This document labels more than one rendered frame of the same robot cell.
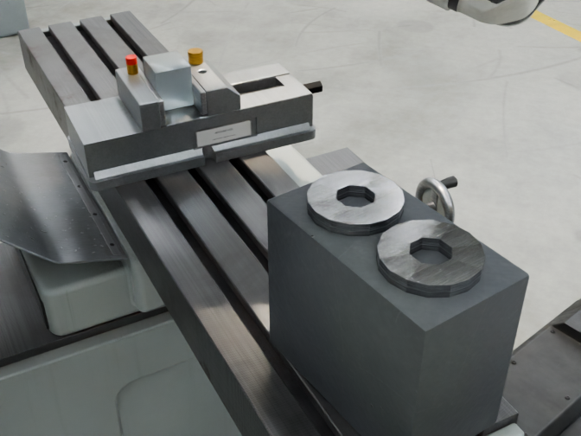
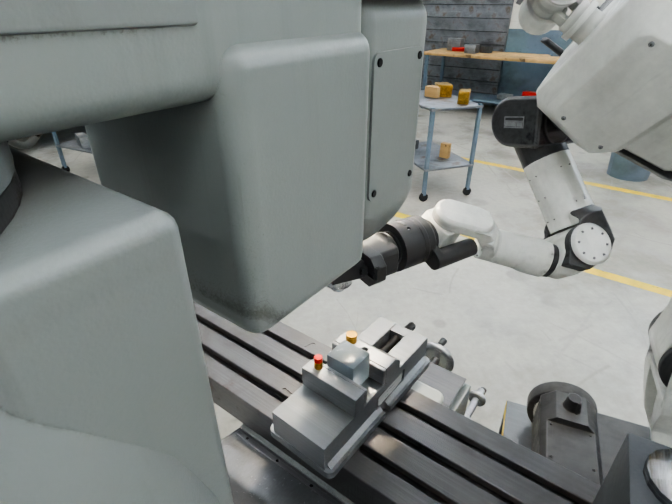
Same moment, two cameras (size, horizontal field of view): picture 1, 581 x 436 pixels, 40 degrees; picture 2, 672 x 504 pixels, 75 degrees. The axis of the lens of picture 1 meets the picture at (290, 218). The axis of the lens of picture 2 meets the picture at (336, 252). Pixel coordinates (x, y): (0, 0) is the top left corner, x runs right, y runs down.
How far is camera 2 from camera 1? 0.69 m
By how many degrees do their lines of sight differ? 22
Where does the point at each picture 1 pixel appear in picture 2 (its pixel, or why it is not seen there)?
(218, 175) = (401, 423)
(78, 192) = (281, 467)
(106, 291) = not seen: outside the picture
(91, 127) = (312, 427)
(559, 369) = (574, 450)
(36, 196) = (260, 490)
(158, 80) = (354, 372)
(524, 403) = not seen: hidden behind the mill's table
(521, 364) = (555, 455)
